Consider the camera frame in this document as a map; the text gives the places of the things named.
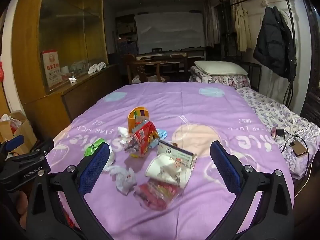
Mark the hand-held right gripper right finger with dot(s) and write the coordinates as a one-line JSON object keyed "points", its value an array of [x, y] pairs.
{"points": [[225, 165]]}

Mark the dark bookshelf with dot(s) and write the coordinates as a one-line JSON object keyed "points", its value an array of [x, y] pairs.
{"points": [[125, 30]]}

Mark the floral bed sheet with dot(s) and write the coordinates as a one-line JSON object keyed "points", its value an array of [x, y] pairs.
{"points": [[270, 110]]}

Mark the green and white wrapper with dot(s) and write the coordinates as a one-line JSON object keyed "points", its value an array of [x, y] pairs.
{"points": [[91, 148]]}

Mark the yellow and red wrapper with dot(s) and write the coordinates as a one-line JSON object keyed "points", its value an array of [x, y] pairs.
{"points": [[135, 155]]}

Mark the white pillow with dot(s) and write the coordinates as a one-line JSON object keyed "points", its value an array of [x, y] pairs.
{"points": [[220, 67]]}

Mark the black jacket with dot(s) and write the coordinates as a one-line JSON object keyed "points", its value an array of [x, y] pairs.
{"points": [[272, 45]]}

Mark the white printed box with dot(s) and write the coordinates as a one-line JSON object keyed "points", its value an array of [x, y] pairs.
{"points": [[175, 155]]}

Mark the beige coat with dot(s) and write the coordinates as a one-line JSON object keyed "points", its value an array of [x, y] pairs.
{"points": [[243, 30]]}

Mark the folded floral quilt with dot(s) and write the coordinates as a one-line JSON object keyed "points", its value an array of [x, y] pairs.
{"points": [[225, 81]]}

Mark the white standing fan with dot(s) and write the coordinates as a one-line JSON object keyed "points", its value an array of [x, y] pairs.
{"points": [[286, 17]]}

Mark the blue face mask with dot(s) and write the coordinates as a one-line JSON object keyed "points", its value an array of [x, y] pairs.
{"points": [[162, 133]]}

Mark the red and white sign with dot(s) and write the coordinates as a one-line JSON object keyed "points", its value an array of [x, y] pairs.
{"points": [[51, 75]]}

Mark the purple printed blanket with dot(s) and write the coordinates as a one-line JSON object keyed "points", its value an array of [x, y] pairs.
{"points": [[175, 100]]}

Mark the wooden desk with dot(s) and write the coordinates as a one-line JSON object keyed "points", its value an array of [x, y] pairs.
{"points": [[172, 55]]}

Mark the patterned curtain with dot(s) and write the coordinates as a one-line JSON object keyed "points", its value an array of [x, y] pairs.
{"points": [[210, 22]]}

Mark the orange carton box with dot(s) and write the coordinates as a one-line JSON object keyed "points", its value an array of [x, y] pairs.
{"points": [[132, 123]]}

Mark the crumpled clear plastic bag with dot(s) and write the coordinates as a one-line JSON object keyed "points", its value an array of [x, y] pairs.
{"points": [[122, 180]]}

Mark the carved wooden chair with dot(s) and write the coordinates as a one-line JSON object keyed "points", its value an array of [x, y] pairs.
{"points": [[135, 67]]}

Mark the wooden glass cabinet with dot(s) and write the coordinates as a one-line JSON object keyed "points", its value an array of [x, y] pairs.
{"points": [[30, 55]]}

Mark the large white sheet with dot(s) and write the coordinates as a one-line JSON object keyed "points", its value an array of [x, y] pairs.
{"points": [[170, 35]]}

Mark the white tissue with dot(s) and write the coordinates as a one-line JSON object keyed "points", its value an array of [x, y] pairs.
{"points": [[123, 132]]}

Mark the small white cloth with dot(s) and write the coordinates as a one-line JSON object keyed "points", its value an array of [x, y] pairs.
{"points": [[72, 80]]}

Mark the clear red food wrapper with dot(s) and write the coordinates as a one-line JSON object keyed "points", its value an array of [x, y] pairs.
{"points": [[155, 195]]}

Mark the person's left hand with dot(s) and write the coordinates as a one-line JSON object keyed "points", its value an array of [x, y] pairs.
{"points": [[21, 207]]}

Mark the crumpled white paper cup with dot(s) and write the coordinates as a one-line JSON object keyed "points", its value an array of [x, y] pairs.
{"points": [[160, 167]]}

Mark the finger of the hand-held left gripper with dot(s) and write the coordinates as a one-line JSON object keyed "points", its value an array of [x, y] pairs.
{"points": [[15, 142], [41, 147]]}

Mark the gold smartphone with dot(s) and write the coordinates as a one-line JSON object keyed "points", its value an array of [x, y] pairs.
{"points": [[298, 150]]}

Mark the brown cardboard box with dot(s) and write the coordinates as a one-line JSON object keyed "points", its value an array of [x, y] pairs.
{"points": [[25, 132]]}

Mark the red snack packet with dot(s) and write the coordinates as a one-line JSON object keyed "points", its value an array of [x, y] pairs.
{"points": [[145, 140]]}

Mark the black metal coat rack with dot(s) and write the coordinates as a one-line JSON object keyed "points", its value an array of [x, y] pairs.
{"points": [[290, 92]]}

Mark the black charger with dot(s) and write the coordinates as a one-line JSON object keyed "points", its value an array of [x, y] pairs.
{"points": [[280, 132]]}

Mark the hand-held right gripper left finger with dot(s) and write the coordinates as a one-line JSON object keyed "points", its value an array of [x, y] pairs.
{"points": [[95, 165]]}

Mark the black metal bed frame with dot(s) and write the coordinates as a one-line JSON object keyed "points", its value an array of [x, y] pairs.
{"points": [[255, 77]]}

